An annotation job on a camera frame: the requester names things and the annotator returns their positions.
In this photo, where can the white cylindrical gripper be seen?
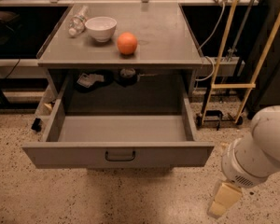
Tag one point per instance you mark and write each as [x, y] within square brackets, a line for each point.
[236, 171]

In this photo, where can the grey top drawer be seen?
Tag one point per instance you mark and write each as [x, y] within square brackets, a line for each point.
[147, 125]

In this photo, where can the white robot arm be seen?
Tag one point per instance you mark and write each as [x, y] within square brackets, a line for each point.
[249, 161]

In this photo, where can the grey metal drawer cabinet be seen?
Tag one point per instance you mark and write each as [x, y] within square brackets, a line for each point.
[165, 47]

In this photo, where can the orange fruit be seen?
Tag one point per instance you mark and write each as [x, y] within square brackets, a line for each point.
[127, 43]

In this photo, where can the black caster wheel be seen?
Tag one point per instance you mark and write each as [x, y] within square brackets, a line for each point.
[36, 126]

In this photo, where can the white ceramic bowl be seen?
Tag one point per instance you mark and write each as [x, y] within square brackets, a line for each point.
[101, 29]

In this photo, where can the clear plastic water bottle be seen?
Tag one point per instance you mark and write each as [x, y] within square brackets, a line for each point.
[77, 23]

